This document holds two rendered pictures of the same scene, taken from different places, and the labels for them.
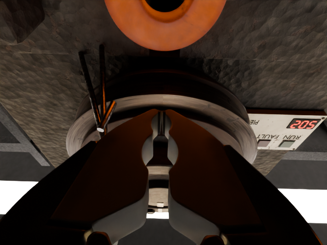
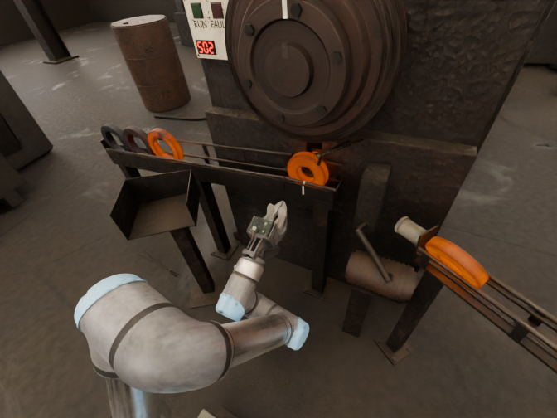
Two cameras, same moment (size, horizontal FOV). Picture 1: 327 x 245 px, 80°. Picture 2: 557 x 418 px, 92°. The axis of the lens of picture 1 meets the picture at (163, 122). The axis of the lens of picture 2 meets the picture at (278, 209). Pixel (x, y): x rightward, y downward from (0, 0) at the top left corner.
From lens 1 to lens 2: 86 cm
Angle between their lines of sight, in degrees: 97
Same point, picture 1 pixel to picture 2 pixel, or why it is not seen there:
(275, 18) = (268, 141)
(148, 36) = (311, 163)
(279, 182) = not seen: outside the picture
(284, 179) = not seen: outside the picture
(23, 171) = not seen: outside the picture
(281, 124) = (220, 46)
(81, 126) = (359, 121)
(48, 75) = (415, 107)
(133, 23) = (317, 169)
